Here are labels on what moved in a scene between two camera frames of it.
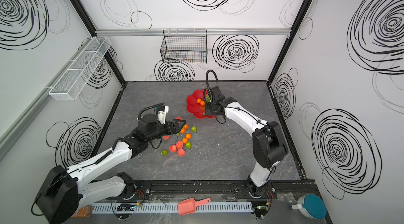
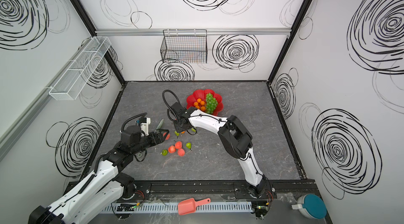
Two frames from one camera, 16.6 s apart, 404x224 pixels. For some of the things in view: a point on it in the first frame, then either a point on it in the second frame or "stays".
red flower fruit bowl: (194, 107) stays
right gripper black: (209, 107) to (181, 122)
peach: (173, 148) stays
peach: (179, 144) stays
